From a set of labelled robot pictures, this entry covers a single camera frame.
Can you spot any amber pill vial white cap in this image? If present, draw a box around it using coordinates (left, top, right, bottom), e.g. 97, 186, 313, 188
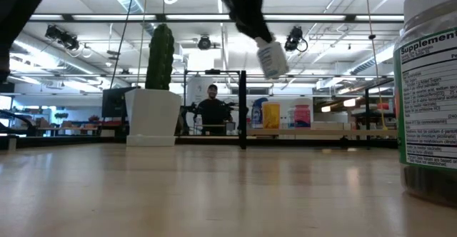
262, 102, 281, 130

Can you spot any white planter pot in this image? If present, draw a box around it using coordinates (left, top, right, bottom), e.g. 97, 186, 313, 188
124, 88, 182, 147

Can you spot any long black ceiling camera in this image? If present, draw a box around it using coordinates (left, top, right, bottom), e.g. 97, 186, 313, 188
44, 24, 80, 51

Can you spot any person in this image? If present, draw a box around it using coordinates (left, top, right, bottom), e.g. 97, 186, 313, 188
195, 84, 233, 135

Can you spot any wooden shelf board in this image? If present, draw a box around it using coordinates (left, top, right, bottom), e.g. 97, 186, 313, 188
246, 128, 398, 137

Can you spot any black ceiling camera with cable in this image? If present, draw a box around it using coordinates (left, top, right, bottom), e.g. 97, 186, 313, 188
284, 26, 308, 52

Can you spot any green cactus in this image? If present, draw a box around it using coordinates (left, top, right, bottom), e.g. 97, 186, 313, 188
144, 23, 176, 91

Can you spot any green-label supplement jar white lid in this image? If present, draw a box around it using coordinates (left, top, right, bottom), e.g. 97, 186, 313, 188
392, 0, 457, 209

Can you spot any blue bottle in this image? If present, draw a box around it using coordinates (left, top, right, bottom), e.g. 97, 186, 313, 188
251, 97, 268, 129

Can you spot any black monitor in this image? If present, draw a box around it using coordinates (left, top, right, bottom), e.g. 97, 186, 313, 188
101, 86, 139, 119

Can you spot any pink bottle white cap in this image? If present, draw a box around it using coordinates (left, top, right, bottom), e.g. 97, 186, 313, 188
294, 104, 311, 129

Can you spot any black hanging cable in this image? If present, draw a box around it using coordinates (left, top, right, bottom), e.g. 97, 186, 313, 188
109, 0, 139, 90

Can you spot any round black ceiling camera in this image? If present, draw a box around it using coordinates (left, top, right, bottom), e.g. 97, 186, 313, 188
198, 35, 212, 51

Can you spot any white cylindrical tank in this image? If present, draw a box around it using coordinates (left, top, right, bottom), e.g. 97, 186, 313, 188
186, 75, 215, 106

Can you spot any thin hanging cord with bead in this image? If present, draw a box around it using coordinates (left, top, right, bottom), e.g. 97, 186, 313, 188
363, 0, 388, 131

